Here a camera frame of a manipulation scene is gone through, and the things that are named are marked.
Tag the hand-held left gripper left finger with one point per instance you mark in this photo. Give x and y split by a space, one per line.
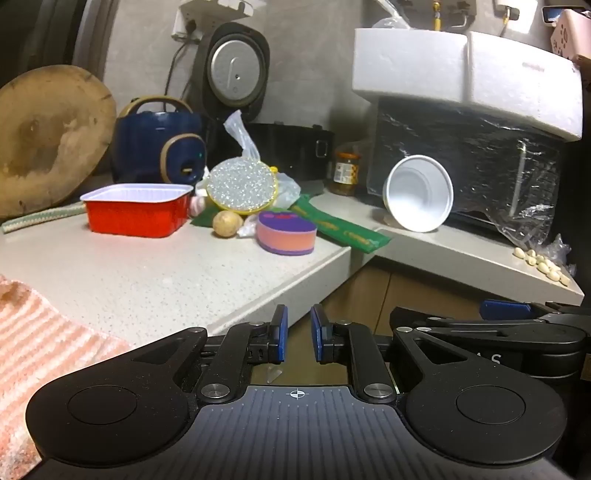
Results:
280 334

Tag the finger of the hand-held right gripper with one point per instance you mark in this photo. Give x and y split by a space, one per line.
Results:
461 321
505 308

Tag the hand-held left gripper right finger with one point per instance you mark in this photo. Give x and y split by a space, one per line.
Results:
317 334

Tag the green snack packet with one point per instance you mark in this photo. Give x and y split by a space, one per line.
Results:
341 230

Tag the white plastic bowl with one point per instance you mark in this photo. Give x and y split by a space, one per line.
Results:
418 194

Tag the white plastic bag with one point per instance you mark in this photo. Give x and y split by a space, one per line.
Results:
242 138

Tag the pile of garlic cloves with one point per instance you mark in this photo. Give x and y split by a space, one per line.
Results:
542 267

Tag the wooden cabinet door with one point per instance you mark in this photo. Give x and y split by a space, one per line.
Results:
369 295

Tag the crumpled clear plastic film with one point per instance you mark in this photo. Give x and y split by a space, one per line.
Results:
531 226

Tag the purple pink orange sponge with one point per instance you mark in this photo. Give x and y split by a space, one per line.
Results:
286 233

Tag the potato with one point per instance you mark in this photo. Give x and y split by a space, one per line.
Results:
227 224

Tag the yellow rimmed round sponge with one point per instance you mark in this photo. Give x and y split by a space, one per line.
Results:
240 184

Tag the black oven in plastic wrap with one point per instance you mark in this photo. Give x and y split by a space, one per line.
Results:
485 152

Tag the glass jar orange lid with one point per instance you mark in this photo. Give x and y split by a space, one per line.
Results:
345 173

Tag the red foil container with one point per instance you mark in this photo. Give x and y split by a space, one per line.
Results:
134 217

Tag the black air fryer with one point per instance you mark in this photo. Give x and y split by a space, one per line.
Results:
295 147

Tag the small blue rice cooker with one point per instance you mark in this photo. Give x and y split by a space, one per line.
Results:
147 138

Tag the pink striped towel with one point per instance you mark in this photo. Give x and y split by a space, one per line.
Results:
37 355

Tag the white styrofoam box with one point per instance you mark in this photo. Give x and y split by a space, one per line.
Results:
461 64

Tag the green white striped cloth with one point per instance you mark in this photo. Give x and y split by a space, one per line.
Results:
37 218

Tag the pink box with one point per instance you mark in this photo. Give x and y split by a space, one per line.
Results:
570 34

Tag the brass pipe fitting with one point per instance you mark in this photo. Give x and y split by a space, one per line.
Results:
435 16

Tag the round wooden cutting board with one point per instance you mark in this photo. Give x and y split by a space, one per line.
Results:
46 138

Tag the white power strip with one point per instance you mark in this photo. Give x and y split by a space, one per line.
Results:
217 7

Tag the dark grey appliance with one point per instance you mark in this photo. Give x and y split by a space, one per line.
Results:
37 32

